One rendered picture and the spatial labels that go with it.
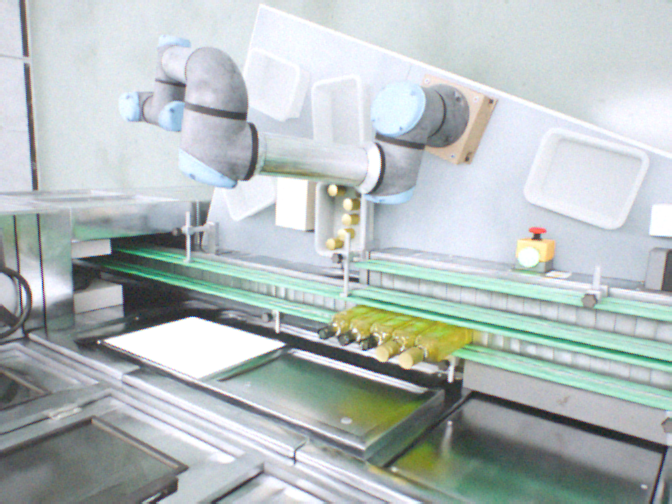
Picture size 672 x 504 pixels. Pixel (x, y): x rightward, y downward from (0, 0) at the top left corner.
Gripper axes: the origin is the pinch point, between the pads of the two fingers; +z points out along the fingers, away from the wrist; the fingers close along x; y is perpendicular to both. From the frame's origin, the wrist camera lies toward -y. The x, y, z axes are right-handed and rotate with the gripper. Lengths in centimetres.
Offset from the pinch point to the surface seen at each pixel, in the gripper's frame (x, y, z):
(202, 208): 48, 27, 14
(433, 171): 1, -60, 18
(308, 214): 25.4, -28.0, 8.2
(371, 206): 15, -47, 11
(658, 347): 9, -125, 0
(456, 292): 21, -83, 2
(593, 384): 21, -119, -5
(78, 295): 73, 29, -33
